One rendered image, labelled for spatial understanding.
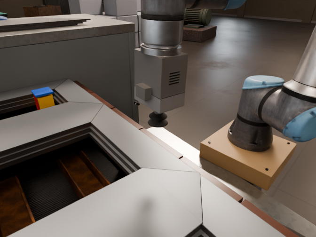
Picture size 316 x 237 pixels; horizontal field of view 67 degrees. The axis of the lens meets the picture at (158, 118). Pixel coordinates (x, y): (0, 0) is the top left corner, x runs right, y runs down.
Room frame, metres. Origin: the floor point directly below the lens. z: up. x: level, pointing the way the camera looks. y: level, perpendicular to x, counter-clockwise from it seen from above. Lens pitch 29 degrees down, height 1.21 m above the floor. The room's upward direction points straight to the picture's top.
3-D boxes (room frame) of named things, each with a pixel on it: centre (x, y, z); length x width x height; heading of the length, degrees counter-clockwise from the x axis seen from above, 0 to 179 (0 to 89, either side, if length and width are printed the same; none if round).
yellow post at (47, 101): (0.78, 0.41, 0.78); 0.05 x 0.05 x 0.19; 38
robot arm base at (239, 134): (0.71, -0.33, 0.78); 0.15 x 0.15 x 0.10
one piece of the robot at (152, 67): (0.44, 0.01, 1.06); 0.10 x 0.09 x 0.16; 129
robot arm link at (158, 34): (0.45, 0.00, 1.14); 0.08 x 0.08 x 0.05
